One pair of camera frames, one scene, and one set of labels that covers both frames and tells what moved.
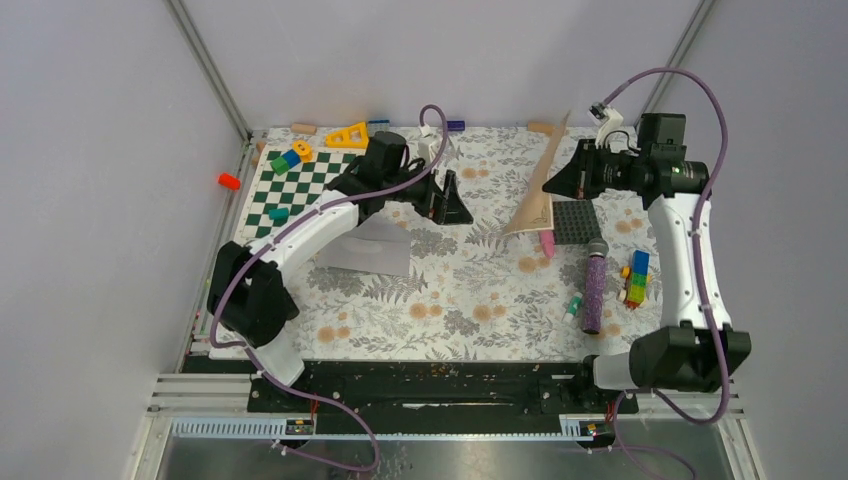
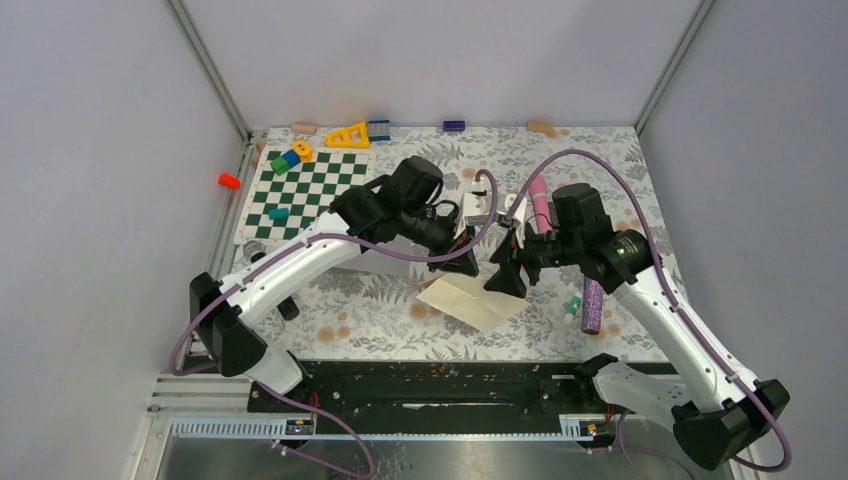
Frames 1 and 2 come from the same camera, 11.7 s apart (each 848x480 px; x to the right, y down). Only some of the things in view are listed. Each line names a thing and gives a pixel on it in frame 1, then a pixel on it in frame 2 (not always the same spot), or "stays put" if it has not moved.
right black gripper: [576, 179] to [507, 280]
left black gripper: [444, 207] to [463, 264]
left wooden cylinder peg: [303, 128] stays put
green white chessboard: [275, 200] stays put
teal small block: [279, 213] stays put
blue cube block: [292, 157] stays put
